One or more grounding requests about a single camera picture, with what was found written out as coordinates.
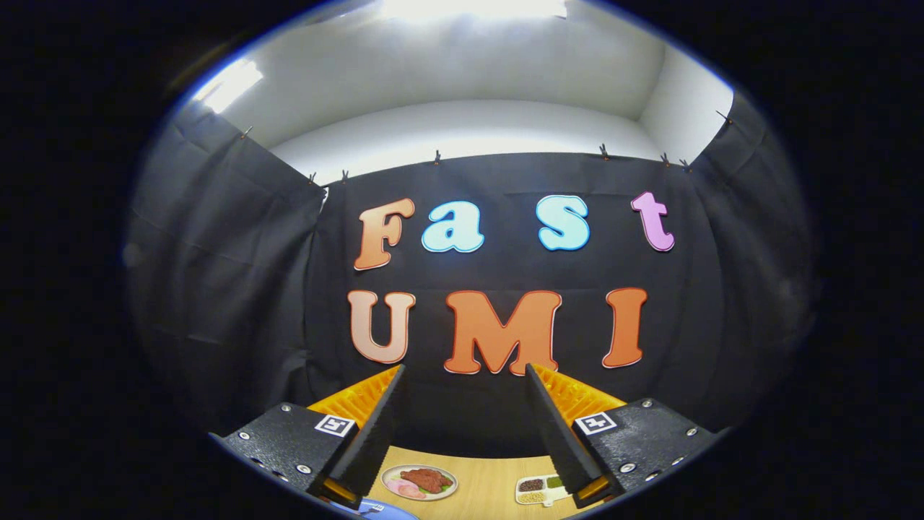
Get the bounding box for black backdrop cloth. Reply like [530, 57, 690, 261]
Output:
[126, 90, 820, 459]

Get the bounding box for white divided tray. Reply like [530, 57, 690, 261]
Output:
[515, 473, 571, 507]

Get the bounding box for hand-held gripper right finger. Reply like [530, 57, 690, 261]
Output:
[525, 363, 728, 510]

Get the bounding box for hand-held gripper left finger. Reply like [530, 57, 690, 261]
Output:
[209, 363, 406, 510]

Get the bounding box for blue round plate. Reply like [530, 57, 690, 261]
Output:
[346, 498, 419, 520]

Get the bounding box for brown fried meat pieces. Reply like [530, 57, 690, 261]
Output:
[399, 469, 453, 494]

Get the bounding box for row of small cloth clips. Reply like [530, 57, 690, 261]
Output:
[238, 108, 733, 185]

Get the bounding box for white round food plate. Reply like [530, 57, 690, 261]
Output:
[380, 464, 458, 502]

